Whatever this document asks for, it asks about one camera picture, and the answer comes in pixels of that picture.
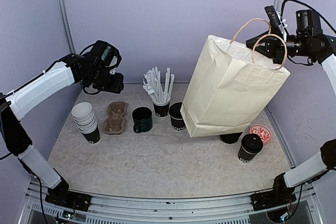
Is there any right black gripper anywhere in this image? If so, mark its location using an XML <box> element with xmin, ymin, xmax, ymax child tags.
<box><xmin>247</xmin><ymin>26</ymin><xmax>317</xmax><ymax>63</ymax></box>

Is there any cup holding white straws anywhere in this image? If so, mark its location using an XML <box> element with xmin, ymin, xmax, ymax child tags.
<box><xmin>142</xmin><ymin>66</ymin><xmax>175</xmax><ymax>118</ymax></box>

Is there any aluminium front frame rail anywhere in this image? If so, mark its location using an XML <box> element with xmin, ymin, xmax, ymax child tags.
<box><xmin>17</xmin><ymin>180</ymin><xmax>324</xmax><ymax>223</ymax></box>

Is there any brown pulp cup carrier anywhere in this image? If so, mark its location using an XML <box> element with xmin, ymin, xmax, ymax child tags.
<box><xmin>102</xmin><ymin>101</ymin><xmax>128</xmax><ymax>135</ymax></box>

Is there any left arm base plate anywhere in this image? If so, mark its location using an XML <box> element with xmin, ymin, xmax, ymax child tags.
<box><xmin>45</xmin><ymin>191</ymin><xmax>91</xmax><ymax>212</ymax></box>

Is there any black cup sleeve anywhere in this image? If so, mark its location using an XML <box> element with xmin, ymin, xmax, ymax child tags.
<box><xmin>132</xmin><ymin>107</ymin><xmax>153</xmax><ymax>133</ymax></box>

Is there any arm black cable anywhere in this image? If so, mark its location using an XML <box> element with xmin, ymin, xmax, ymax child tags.
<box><xmin>280</xmin><ymin>0</ymin><xmax>336</xmax><ymax>32</ymax></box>
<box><xmin>0</xmin><ymin>44</ymin><xmax>92</xmax><ymax>161</ymax></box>

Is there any black paper coffee cup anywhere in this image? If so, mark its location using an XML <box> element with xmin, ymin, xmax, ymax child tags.
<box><xmin>238</xmin><ymin>134</ymin><xmax>264</xmax><ymax>163</ymax></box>

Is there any stack of paper cups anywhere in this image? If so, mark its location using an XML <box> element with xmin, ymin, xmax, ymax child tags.
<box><xmin>71</xmin><ymin>102</ymin><xmax>100</xmax><ymax>144</ymax></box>

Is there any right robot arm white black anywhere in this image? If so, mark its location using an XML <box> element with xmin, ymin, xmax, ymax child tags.
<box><xmin>246</xmin><ymin>6</ymin><xmax>335</xmax><ymax>205</ymax></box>

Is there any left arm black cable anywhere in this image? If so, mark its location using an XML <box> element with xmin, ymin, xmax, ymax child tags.
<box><xmin>0</xmin><ymin>44</ymin><xmax>92</xmax><ymax>161</ymax></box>

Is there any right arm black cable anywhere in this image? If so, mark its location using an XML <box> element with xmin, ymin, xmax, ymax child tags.
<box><xmin>280</xmin><ymin>0</ymin><xmax>336</xmax><ymax>32</ymax></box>

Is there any cream paper takeout bag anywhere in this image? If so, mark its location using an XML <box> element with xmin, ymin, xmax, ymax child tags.
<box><xmin>181</xmin><ymin>35</ymin><xmax>290</xmax><ymax>137</ymax></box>

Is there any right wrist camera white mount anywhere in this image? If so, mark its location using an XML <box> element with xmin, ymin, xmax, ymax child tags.
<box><xmin>264</xmin><ymin>5</ymin><xmax>287</xmax><ymax>40</ymax></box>

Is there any black plastic cup lid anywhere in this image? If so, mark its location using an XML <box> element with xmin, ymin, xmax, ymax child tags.
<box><xmin>242</xmin><ymin>134</ymin><xmax>263</xmax><ymax>154</ymax></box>

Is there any red patterned white bowl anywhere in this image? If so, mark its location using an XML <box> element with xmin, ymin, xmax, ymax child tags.
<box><xmin>249</xmin><ymin>124</ymin><xmax>272</xmax><ymax>145</ymax></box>

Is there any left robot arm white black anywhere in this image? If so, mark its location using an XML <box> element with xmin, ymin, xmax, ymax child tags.
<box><xmin>1</xmin><ymin>40</ymin><xmax>124</xmax><ymax>206</ymax></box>

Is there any stack of black lids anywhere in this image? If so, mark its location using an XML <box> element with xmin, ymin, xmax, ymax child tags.
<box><xmin>219</xmin><ymin>132</ymin><xmax>242</xmax><ymax>144</ymax></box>

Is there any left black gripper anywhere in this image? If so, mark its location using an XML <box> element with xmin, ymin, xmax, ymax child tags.
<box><xmin>84</xmin><ymin>66</ymin><xmax>124</xmax><ymax>93</ymax></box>

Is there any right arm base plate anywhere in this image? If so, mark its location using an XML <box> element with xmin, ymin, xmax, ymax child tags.
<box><xmin>250</xmin><ymin>190</ymin><xmax>296</xmax><ymax>211</ymax></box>

